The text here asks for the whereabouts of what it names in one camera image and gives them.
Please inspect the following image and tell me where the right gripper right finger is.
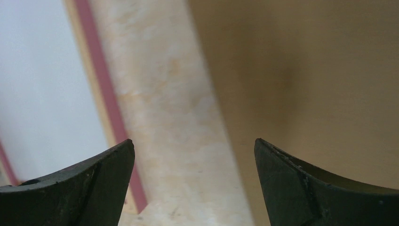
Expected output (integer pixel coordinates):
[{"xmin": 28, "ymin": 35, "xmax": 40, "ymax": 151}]
[{"xmin": 254, "ymin": 138, "xmax": 399, "ymax": 226}]

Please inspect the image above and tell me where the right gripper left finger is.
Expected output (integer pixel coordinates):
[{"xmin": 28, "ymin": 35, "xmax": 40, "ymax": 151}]
[{"xmin": 0, "ymin": 139, "xmax": 135, "ymax": 226}]

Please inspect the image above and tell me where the brown cardboard backing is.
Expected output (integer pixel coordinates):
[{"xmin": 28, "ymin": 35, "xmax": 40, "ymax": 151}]
[{"xmin": 188, "ymin": 0, "xmax": 399, "ymax": 226}]

